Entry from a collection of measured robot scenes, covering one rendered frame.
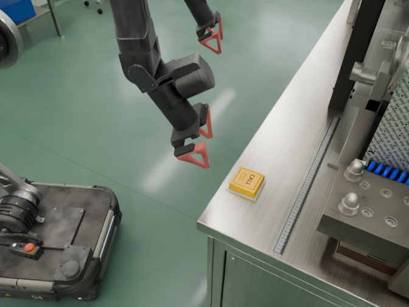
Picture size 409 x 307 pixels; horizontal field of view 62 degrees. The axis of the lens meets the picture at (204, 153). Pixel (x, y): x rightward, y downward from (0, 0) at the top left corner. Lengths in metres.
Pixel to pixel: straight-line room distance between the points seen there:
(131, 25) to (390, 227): 0.59
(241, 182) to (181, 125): 0.26
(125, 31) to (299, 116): 0.69
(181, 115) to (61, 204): 1.22
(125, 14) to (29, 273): 1.27
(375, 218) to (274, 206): 0.24
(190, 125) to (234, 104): 1.97
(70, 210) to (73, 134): 0.91
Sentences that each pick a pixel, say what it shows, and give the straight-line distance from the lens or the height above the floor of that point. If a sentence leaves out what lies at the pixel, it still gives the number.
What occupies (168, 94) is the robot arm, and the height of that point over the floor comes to 1.21.
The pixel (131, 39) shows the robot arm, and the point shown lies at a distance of 0.60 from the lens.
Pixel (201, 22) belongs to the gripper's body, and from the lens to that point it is 1.12.
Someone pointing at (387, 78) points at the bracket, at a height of 1.19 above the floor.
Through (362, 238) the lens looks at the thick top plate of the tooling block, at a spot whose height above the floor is 1.01.
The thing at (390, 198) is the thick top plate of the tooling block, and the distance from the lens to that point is 0.80.
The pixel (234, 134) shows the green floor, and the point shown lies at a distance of 2.38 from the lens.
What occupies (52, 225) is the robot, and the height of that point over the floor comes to 0.26.
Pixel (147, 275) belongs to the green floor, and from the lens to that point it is 1.77.
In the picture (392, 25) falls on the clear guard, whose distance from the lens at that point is 1.81.
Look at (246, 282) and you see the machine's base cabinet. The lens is 0.96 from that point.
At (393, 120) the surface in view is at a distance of 0.79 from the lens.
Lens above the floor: 1.58
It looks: 45 degrees down
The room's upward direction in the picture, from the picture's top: straight up
